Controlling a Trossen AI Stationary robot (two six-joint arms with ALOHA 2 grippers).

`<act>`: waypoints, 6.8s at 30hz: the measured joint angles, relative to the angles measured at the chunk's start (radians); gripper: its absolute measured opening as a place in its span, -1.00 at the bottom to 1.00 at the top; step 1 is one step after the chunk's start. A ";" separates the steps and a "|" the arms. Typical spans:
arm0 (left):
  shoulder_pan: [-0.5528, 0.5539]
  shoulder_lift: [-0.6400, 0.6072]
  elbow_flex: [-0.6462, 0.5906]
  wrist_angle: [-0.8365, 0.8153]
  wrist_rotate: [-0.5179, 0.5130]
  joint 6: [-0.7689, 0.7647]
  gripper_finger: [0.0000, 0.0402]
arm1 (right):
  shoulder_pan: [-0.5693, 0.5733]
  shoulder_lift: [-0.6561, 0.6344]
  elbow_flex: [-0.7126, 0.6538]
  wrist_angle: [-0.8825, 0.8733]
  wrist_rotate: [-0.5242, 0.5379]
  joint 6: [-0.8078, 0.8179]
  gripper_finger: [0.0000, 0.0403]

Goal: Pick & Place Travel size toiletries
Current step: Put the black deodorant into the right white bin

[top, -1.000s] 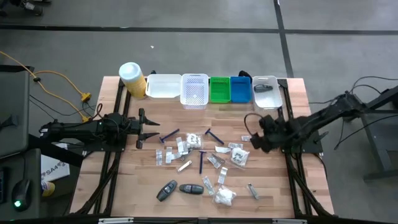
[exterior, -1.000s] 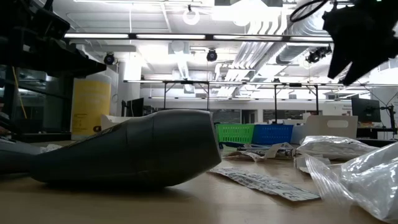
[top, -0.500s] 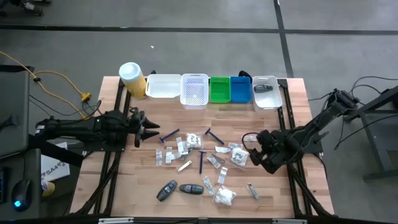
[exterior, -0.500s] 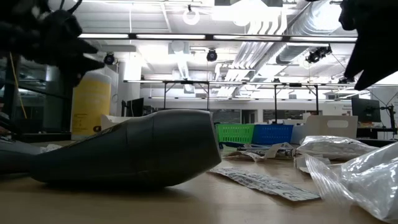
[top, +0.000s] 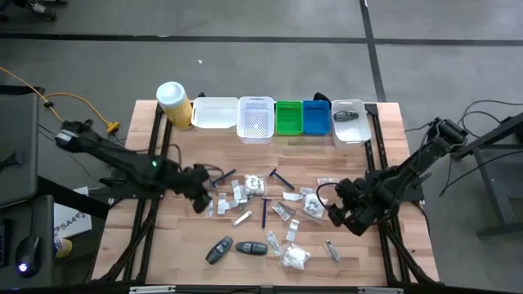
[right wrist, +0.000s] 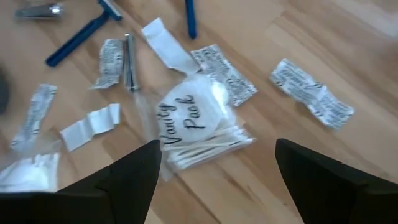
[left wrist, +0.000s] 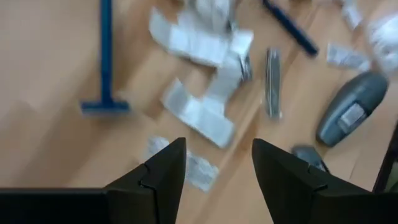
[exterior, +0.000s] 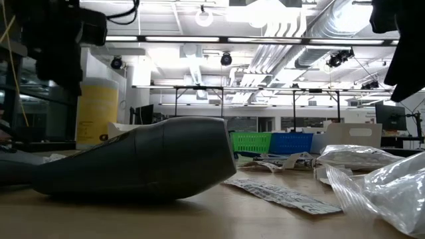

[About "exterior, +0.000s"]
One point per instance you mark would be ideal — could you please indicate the green plastic basket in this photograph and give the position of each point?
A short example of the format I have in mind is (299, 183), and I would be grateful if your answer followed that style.
(250, 142)

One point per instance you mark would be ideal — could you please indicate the long white printed sachet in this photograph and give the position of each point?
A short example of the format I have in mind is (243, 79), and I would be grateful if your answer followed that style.
(282, 196)

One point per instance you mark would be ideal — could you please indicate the person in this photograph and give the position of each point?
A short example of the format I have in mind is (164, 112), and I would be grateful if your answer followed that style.
(3, 132)

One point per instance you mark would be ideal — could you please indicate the black overhead light beam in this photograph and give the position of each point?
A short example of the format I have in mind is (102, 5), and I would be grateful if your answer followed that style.
(223, 40)

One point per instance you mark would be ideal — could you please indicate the silver ventilation duct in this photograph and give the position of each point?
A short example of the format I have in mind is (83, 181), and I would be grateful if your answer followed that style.
(332, 26)

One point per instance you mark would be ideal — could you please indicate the clear bag of cotton pads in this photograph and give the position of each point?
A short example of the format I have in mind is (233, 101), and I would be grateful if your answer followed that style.
(391, 192)
(355, 156)

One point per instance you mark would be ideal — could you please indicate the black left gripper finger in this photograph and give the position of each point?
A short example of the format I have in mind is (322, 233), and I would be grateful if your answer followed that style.
(63, 79)

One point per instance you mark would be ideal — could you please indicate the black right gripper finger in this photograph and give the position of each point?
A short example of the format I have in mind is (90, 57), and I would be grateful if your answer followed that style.
(408, 66)

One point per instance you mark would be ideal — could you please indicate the black ceiling camera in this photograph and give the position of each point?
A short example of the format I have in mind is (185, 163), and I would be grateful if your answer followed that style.
(226, 59)
(116, 63)
(338, 59)
(370, 85)

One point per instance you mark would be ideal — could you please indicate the black metal table frame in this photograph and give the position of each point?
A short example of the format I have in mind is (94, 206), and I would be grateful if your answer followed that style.
(199, 88)
(315, 90)

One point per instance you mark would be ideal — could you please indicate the dark grey electric shaver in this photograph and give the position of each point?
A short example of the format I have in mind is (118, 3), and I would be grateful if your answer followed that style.
(166, 156)
(13, 171)

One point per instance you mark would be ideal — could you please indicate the white solid plastic bin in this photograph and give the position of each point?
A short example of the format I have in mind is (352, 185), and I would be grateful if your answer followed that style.
(119, 129)

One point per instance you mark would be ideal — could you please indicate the blue disposable razor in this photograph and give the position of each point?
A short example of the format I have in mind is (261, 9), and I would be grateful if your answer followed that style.
(245, 154)

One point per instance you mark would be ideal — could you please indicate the blue plastic basket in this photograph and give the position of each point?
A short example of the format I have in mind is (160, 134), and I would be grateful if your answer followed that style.
(290, 143)

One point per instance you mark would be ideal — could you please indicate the yellow wipes canister white lid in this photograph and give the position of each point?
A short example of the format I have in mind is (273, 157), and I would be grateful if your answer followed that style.
(96, 109)

